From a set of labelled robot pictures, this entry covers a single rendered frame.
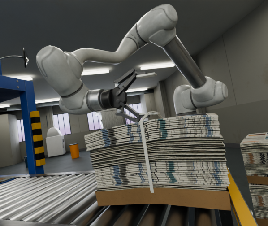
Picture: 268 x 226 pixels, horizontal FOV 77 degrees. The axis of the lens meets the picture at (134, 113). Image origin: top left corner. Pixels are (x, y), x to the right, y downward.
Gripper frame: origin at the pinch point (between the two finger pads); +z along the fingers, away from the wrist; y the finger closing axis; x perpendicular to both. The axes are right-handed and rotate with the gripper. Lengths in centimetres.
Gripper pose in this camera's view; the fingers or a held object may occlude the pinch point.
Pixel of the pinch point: (154, 93)
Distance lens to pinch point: 60.9
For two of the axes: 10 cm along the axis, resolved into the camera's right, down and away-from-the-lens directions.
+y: 0.7, 10.0, -0.2
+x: -3.6, 0.1, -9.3
